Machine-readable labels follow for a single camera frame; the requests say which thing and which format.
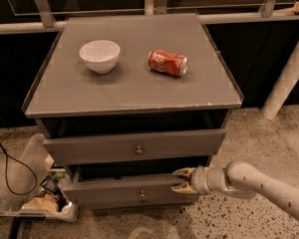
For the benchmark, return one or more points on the metal railing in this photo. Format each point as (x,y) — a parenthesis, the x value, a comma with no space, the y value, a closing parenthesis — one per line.
(12,23)

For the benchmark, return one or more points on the grey drawer cabinet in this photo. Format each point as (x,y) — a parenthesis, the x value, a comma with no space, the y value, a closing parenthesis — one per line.
(69,100)

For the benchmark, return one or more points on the clear plastic storage bin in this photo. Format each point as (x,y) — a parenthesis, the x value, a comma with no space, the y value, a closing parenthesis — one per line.
(23,177)

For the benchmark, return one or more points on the white ceramic bowl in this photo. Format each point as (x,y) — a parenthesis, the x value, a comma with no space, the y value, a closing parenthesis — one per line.
(100,56)

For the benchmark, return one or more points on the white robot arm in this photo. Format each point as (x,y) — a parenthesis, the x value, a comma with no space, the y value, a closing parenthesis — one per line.
(239,180)

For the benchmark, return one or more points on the grey bottom drawer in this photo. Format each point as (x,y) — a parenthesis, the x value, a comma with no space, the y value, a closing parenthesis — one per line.
(139,209)

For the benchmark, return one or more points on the yellow snack bag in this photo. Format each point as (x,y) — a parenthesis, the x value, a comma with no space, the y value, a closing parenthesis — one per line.
(43,201)

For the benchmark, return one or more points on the dark blue snack packet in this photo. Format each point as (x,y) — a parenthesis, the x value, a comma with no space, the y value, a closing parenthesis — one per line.
(50,184)

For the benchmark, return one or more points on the grey drawer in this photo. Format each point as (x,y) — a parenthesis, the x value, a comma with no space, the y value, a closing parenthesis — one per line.
(139,209)
(134,146)
(126,192)

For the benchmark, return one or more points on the grey top drawer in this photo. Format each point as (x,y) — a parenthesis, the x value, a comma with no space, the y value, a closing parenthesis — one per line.
(134,146)

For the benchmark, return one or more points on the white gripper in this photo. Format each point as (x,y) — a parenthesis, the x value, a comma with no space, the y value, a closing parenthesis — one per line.
(199,180)

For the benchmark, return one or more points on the white diagonal pole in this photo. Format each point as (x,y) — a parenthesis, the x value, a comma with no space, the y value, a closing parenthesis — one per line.
(287,80)

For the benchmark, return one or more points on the red soda can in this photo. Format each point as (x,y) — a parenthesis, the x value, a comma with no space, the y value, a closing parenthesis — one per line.
(168,62)

